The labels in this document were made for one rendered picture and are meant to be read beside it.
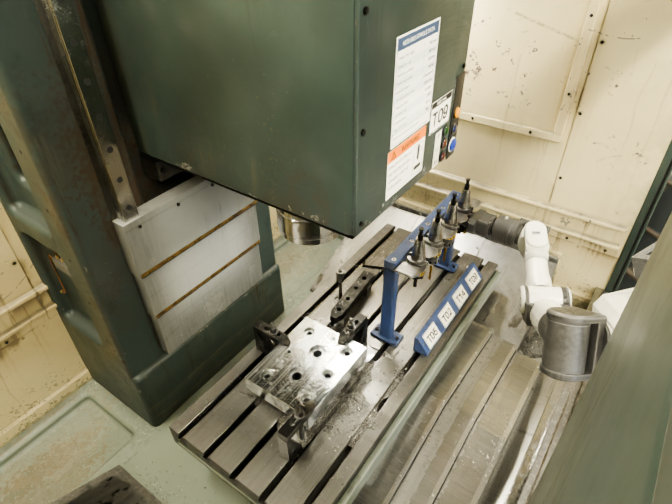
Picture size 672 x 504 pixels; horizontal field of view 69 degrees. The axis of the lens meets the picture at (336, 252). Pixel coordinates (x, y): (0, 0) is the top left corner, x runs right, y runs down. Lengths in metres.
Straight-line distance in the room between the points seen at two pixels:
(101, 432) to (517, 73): 1.91
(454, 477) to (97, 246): 1.18
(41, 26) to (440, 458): 1.47
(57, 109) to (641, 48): 1.58
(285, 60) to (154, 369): 1.15
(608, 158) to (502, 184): 0.39
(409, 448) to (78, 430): 1.15
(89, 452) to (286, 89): 1.46
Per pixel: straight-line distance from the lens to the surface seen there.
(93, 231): 1.37
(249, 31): 0.90
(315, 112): 0.85
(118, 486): 1.78
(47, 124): 1.25
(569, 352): 1.20
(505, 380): 1.85
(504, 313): 2.05
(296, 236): 1.11
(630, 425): 0.23
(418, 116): 1.02
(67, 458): 1.99
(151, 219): 1.40
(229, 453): 1.44
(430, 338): 1.62
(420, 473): 1.58
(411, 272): 1.41
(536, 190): 2.04
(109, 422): 2.01
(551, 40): 1.85
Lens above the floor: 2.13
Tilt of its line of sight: 38 degrees down
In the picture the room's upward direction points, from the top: 1 degrees counter-clockwise
